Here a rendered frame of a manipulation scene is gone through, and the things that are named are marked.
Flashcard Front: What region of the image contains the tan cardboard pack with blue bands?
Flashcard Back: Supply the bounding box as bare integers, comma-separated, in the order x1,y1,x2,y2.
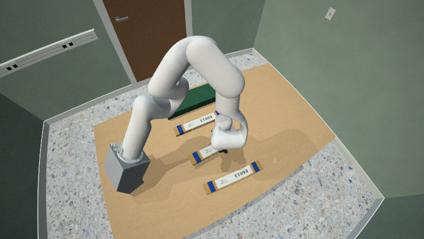
202,160,263,194

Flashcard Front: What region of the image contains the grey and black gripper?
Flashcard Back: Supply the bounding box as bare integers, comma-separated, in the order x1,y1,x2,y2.
210,130,228,154

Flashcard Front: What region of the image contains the dark green low platform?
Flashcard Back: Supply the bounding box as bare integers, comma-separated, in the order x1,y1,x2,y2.
168,83,216,120

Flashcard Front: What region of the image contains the tan welding electrode pack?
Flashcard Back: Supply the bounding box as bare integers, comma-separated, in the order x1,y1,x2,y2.
173,111,220,137

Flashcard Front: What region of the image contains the cardboard welding electrode pack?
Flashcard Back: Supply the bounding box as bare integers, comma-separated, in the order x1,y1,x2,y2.
188,144,219,166

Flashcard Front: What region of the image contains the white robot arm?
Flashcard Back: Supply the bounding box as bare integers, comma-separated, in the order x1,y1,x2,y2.
111,35,248,164

